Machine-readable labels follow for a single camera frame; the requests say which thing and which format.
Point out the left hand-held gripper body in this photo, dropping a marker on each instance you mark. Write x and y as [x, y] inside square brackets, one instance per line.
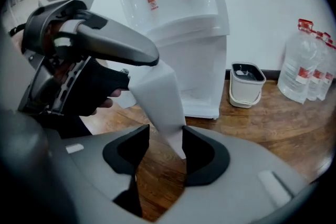
[36, 23]

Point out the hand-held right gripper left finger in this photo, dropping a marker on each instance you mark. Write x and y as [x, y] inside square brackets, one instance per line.
[92, 170]

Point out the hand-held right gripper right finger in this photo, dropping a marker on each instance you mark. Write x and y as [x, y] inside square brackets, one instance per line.
[236, 178]

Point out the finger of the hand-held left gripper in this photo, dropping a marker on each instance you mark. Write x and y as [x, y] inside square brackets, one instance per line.
[92, 18]
[118, 44]

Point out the white water dispenser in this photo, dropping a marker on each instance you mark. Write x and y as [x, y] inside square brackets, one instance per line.
[199, 65]

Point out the person's left forearm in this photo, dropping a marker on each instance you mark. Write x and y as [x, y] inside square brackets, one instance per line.
[18, 40]

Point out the small white bucket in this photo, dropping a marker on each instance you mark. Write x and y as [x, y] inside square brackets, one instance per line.
[244, 91]

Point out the person's left hand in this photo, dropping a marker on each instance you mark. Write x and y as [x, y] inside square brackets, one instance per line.
[112, 93]

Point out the person's left leg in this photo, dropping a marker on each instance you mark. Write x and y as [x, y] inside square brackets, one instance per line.
[76, 126]

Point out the white drip tray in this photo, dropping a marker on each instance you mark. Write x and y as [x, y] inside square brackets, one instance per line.
[189, 30]

